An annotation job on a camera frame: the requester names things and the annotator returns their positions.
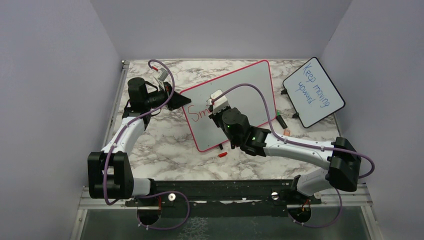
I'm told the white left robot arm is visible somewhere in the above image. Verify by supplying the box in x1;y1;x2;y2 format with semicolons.
87;77;192;206

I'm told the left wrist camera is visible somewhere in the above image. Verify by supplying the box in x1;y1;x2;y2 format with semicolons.
153;68;169;90

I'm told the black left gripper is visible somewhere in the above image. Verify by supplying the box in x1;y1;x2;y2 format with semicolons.
145;81;192;111

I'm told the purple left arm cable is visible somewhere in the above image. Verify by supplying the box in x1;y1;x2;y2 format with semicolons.
102;59;191;232

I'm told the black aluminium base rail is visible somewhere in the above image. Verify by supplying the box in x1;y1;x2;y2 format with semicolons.
70;178;382;240

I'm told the red marker cap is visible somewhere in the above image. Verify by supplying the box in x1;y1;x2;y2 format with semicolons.
218;152;228;158

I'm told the green capped black marker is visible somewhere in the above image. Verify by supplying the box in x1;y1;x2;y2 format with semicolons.
275;113;288;130

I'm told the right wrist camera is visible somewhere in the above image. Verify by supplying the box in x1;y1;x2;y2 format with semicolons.
206;89;230;115

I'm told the black framed written whiteboard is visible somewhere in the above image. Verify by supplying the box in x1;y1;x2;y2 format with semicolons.
282;57;346;128

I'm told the pink framed whiteboard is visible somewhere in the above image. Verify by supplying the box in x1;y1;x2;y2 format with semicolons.
181;60;277;152

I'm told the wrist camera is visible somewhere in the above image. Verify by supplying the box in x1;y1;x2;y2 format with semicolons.
153;68;169;90
206;89;230;115

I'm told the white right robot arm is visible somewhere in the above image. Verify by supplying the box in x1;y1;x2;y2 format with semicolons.
208;106;362;204

